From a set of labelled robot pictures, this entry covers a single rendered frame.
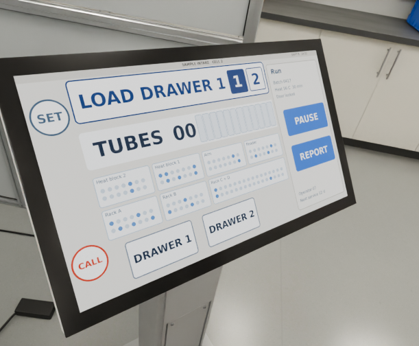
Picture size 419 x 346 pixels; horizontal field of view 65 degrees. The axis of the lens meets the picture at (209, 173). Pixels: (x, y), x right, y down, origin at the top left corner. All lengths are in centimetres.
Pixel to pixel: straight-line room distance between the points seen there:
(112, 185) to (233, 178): 17
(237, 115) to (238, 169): 8
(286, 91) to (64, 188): 37
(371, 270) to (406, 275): 19
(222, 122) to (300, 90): 17
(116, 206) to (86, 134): 9
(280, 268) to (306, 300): 20
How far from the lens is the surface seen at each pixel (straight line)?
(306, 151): 58
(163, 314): 78
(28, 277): 171
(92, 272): 42
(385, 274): 203
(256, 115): 52
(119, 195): 41
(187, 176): 45
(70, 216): 41
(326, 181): 61
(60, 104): 42
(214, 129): 47
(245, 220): 50
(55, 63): 43
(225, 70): 51
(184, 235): 45
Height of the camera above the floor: 134
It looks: 38 degrees down
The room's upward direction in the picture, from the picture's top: 10 degrees clockwise
